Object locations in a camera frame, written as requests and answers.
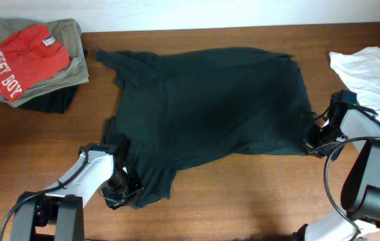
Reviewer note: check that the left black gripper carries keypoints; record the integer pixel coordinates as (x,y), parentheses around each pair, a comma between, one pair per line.
(116,200)

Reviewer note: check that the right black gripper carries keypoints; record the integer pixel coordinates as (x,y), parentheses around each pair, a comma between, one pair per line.
(309,144)

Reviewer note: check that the dark green Nike t-shirt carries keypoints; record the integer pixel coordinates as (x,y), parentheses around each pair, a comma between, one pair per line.
(184,110)

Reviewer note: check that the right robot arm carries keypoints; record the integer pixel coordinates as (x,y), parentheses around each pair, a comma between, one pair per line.
(358,212)

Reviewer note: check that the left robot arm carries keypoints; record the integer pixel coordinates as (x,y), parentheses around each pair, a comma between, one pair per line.
(57,212)

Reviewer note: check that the white t-shirt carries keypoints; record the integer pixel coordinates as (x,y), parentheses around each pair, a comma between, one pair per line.
(360,73)

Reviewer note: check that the black folded garment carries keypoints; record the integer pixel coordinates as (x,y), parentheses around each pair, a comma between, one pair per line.
(56,101)

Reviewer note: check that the red folded printed shirt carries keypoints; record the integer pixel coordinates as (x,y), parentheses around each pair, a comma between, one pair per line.
(27,58)

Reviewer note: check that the olive folded garment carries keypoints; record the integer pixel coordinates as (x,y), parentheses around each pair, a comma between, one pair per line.
(68,33)

